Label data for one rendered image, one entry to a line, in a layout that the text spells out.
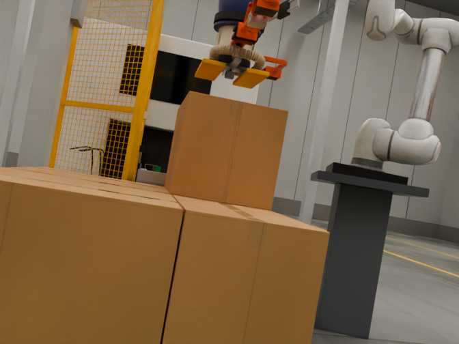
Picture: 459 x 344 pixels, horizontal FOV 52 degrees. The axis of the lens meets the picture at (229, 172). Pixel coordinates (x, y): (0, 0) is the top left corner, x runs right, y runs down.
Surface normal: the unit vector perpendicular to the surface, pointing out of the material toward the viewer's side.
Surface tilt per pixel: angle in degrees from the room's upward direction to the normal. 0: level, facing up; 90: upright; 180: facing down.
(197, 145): 90
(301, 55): 90
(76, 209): 90
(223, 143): 90
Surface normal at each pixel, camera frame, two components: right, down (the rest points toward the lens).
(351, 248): -0.11, -0.04
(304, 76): 0.23, 0.03
